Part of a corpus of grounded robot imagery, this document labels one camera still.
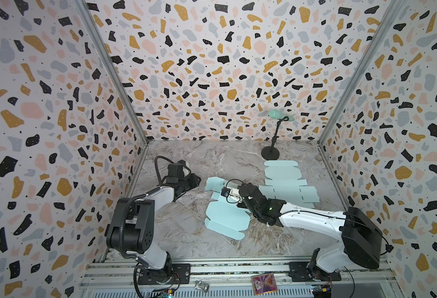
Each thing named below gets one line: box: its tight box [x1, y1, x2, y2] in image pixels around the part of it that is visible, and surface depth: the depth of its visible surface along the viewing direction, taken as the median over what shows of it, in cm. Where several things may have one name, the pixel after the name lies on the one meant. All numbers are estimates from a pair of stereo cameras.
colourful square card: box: [251, 273, 279, 297], surface depth 72 cm
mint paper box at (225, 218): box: [204, 176, 251, 241], surface depth 87 cm
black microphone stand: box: [261, 116, 289, 161], surface depth 118 cm
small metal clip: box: [193, 279, 210, 293], surface depth 71 cm
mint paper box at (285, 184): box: [258, 160, 321, 209], surface depth 105 cm
